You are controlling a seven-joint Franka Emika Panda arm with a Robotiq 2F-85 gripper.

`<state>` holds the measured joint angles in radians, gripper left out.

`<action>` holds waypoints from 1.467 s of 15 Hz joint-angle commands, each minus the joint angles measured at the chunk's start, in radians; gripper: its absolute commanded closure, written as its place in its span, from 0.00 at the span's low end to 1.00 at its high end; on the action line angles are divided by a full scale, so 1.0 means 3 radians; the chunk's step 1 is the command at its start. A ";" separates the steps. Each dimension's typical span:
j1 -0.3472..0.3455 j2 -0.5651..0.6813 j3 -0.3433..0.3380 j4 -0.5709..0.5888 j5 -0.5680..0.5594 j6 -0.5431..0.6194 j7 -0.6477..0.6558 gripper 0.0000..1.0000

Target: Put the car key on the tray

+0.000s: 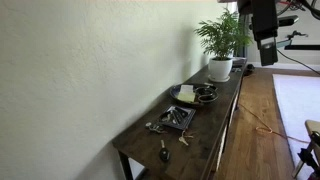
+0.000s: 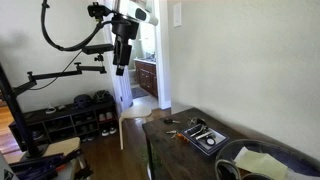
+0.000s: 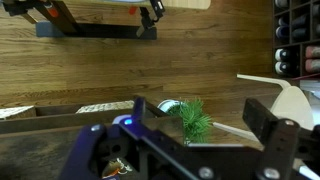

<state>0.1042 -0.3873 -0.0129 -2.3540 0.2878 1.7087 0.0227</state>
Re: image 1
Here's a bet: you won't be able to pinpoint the small square blue tray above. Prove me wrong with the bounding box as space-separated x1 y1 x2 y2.
158 105 196 130

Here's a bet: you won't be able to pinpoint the large round dark plate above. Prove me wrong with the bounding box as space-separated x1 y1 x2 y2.
170 83 218 105

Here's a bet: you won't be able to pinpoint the black cable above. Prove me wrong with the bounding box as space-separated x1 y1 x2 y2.
277 48 320 76

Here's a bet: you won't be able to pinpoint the white paper card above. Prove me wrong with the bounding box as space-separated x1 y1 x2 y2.
180 85 193 93

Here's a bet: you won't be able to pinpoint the key ring with blue fob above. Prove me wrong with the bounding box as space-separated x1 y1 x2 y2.
144 121 167 135

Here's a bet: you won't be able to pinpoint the wooden chair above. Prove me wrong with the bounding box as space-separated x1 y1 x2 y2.
292 120 320 180

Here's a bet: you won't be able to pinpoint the white ceramic plant pot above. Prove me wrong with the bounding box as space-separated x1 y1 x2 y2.
208 58 232 82

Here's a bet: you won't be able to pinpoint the small dark round bowl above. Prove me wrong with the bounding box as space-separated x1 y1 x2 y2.
195 87 218 103

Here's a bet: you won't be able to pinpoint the stack of books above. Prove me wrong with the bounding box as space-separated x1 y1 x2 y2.
232 58 247 68

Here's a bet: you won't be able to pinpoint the green potted palm plant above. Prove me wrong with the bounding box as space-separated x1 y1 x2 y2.
194 9 252 61

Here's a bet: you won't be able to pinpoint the brass and silver house keys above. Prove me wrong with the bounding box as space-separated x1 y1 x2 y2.
178 131 194 146

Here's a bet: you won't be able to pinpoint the yellow sticky note pad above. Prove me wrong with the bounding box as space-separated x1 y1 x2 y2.
177 93 195 102

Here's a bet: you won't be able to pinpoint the dark wooden console table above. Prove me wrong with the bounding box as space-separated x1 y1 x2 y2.
113 71 243 180

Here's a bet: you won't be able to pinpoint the black BMW car key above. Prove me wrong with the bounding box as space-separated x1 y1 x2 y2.
159 140 170 162

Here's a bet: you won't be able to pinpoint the orange extension cable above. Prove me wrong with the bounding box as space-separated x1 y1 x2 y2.
237 102 311 145

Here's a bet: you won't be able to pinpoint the black chrome remote car key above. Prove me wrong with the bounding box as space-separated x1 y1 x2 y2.
172 109 184 124

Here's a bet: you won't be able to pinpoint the white area rug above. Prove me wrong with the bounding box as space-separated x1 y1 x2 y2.
273 74 320 164

